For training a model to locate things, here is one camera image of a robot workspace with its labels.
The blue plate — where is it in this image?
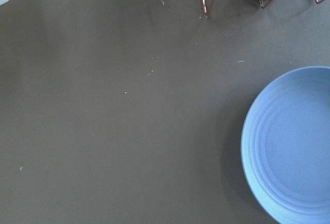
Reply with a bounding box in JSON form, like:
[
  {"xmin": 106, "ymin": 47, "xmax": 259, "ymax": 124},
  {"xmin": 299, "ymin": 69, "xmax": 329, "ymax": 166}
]
[{"xmin": 240, "ymin": 66, "xmax": 329, "ymax": 223}]

